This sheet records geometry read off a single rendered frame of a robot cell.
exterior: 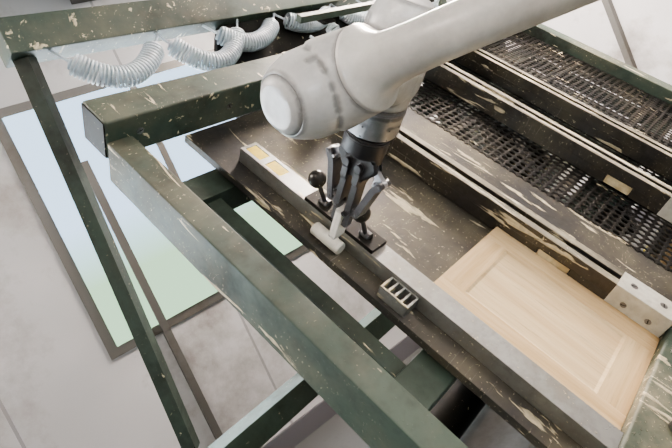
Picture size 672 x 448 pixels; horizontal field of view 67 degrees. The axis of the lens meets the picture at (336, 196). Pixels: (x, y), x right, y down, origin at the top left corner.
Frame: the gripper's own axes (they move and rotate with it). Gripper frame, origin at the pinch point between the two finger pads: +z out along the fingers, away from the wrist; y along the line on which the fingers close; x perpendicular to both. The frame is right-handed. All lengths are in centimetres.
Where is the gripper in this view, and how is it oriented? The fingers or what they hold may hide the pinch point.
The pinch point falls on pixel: (340, 221)
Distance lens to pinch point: 92.3
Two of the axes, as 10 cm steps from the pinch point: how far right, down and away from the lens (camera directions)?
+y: 7.2, 5.6, -4.1
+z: -2.2, 7.5, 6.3
